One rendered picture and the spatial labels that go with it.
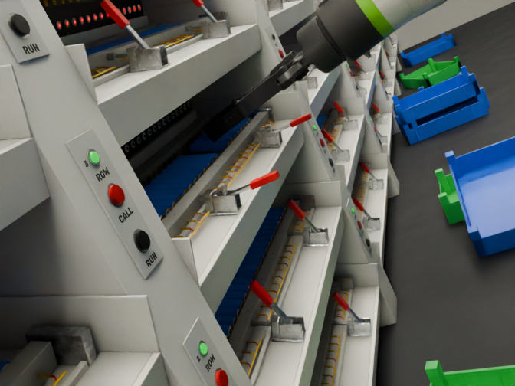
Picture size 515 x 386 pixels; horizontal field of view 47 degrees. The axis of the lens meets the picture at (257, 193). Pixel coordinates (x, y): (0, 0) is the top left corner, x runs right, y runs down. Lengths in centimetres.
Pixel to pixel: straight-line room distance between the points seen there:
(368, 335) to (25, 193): 76
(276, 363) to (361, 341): 35
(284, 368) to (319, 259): 27
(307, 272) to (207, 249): 32
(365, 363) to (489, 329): 26
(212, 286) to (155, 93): 21
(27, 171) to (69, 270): 9
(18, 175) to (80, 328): 13
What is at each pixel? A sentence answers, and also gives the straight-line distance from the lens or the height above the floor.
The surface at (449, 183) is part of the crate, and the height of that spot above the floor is 3.
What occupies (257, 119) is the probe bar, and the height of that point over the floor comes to 51.
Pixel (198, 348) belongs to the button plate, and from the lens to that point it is 52.
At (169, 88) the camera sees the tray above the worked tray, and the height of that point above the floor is 63.
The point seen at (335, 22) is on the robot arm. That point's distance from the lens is 83.
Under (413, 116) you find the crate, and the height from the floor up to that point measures 10.
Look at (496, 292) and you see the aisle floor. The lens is 125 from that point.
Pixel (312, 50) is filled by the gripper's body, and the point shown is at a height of 59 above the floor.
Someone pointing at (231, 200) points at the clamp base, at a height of 49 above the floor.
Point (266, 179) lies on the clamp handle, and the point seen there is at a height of 49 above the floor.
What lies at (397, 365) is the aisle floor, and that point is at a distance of 115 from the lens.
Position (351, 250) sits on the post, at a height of 18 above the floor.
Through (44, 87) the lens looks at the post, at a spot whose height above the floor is 68.
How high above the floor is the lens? 65
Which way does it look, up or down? 14 degrees down
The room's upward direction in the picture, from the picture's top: 27 degrees counter-clockwise
